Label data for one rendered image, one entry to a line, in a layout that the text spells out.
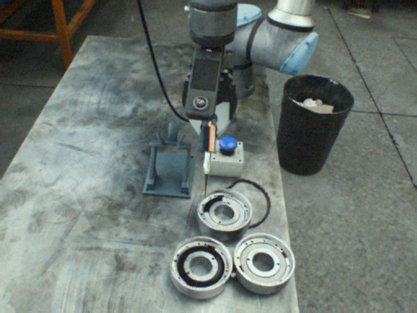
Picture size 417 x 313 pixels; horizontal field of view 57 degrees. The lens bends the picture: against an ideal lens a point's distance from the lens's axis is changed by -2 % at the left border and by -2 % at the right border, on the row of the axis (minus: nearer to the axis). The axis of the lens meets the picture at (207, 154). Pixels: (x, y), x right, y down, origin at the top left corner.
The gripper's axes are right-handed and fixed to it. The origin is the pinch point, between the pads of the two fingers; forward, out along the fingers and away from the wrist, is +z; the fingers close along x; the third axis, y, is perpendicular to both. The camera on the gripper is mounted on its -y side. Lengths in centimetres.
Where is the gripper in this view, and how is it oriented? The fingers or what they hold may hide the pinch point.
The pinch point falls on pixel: (208, 133)
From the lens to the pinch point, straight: 73.5
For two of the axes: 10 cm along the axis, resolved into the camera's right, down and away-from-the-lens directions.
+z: -0.1, 7.2, 7.0
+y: 1.3, -6.9, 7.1
